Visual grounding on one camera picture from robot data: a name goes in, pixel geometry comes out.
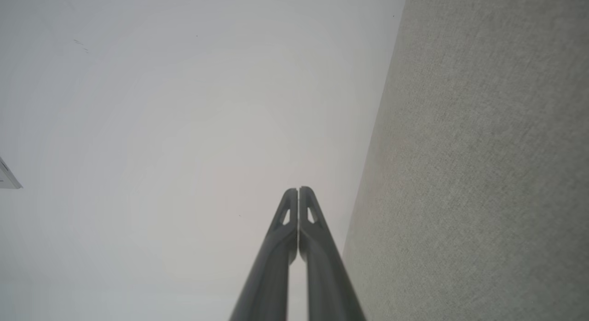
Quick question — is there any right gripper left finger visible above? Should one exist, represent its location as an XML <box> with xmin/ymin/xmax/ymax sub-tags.
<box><xmin>229</xmin><ymin>188</ymin><xmax>298</xmax><ymax>321</ymax></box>

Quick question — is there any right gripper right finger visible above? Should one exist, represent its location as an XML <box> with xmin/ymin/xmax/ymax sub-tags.
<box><xmin>299</xmin><ymin>186</ymin><xmax>366</xmax><ymax>321</ymax></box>

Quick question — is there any small white wall fixture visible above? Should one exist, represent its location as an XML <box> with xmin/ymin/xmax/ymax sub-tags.
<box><xmin>0</xmin><ymin>156</ymin><xmax>23</xmax><ymax>189</ymax></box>

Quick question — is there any grey fabric sofa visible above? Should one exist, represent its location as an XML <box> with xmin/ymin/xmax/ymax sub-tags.
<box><xmin>343</xmin><ymin>0</ymin><xmax>589</xmax><ymax>321</ymax></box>

